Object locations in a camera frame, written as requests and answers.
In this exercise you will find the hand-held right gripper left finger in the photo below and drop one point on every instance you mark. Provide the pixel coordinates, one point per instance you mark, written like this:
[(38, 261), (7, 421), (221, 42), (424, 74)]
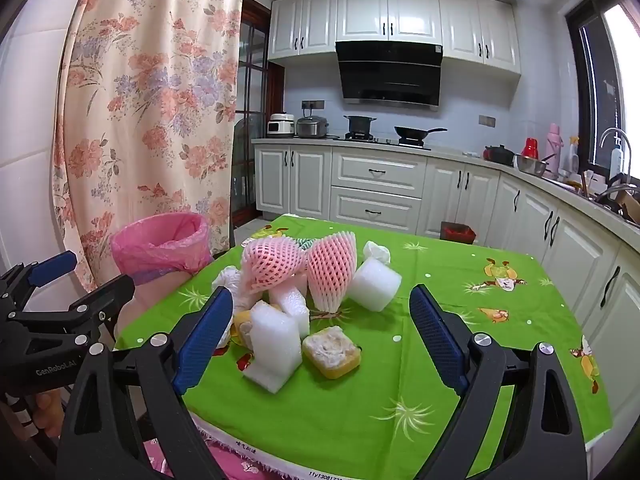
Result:
[(202, 345)]

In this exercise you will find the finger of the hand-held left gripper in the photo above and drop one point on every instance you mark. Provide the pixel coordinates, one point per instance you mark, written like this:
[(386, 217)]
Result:
[(52, 266), (110, 295)]

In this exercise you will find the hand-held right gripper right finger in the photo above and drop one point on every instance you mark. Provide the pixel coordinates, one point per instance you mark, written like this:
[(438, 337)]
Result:
[(440, 340)]

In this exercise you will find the large white foam block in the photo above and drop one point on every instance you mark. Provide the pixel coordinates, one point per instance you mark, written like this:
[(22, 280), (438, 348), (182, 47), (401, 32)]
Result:
[(272, 342)]

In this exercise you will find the trash bin with pink bag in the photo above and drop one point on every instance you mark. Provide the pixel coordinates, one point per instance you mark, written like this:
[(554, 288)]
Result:
[(160, 245)]

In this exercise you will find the yellow sponge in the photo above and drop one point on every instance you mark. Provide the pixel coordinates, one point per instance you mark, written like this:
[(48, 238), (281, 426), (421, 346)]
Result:
[(242, 327), (332, 352)]

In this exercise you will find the white tissue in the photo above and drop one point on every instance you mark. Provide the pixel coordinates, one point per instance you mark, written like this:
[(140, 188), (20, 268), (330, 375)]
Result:
[(376, 252)]

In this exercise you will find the green striped cloth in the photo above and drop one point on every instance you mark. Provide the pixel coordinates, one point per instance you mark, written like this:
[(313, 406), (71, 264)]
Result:
[(303, 243)]

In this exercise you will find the person's left hand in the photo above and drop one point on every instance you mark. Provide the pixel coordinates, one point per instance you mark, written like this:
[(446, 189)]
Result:
[(47, 410)]

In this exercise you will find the white plastic bag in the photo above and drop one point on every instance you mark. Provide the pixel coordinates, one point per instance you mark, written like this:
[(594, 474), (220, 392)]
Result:
[(227, 280)]

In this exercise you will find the small bin with red bag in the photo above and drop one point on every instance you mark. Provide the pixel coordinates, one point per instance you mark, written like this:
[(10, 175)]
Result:
[(457, 234)]

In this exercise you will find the pink foam fruit net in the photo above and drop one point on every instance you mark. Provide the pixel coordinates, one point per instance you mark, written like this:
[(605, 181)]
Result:
[(272, 262), (330, 270)]

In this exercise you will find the green printed tablecloth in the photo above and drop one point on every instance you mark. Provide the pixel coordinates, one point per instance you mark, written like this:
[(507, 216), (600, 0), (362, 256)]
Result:
[(350, 410)]

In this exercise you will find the pink printed cloth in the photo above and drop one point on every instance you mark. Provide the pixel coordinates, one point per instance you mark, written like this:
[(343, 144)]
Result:
[(165, 460)]

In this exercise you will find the white base cabinets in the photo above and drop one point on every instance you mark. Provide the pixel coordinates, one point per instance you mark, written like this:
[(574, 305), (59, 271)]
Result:
[(380, 180)]

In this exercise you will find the floral curtain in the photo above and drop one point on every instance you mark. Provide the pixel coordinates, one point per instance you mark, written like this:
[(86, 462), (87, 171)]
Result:
[(150, 110)]

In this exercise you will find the red and black clay pot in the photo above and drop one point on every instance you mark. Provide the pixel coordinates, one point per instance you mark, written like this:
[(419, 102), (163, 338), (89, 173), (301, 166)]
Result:
[(499, 156)]

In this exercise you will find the steel bowl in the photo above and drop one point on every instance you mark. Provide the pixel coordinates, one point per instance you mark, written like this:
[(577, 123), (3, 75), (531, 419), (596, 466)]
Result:
[(531, 165)]

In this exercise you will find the gas stove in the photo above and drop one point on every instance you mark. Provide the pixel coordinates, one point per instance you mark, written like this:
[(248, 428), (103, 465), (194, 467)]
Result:
[(385, 141)]

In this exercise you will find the black frying pan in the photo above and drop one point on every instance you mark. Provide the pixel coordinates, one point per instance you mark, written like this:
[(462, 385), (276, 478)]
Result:
[(412, 134)]

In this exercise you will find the red thermos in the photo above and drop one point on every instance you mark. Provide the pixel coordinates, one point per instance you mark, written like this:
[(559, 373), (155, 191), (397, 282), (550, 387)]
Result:
[(530, 147)]

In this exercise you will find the pink thermos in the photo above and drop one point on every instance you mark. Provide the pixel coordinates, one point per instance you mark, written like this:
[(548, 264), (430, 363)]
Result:
[(554, 147)]

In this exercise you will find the spray bottle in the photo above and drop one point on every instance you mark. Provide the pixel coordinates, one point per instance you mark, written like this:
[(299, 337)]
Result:
[(572, 157)]

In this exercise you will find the black cooking pot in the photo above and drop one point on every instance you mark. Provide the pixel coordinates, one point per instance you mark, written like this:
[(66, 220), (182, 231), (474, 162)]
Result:
[(360, 125)]

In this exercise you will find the white multi cooker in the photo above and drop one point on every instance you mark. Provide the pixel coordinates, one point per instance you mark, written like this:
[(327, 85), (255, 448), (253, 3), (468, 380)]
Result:
[(280, 126)]

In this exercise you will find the silver rice cooker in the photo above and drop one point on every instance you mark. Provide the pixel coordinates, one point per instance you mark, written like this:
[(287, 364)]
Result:
[(312, 128)]

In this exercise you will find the brown glass door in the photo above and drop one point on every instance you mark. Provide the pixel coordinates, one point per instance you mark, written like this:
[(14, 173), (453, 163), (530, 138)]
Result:
[(250, 85)]

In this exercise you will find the kitchen faucet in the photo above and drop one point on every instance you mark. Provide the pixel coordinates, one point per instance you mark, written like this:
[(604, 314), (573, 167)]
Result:
[(606, 134)]

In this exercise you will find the black range hood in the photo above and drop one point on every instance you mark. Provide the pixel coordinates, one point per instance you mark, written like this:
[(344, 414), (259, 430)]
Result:
[(390, 75)]

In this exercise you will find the dark framed window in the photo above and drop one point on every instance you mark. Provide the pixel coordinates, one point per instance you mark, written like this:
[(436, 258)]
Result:
[(590, 85)]

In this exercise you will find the wall switch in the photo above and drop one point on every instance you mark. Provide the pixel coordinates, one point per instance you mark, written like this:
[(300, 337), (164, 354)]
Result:
[(486, 120)]

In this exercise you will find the black wall outlet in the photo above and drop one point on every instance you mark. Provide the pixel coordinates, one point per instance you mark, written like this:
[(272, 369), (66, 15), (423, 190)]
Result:
[(312, 105)]

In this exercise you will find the white wall cabinets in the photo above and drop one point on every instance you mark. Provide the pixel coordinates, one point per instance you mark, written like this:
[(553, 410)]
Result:
[(390, 15)]

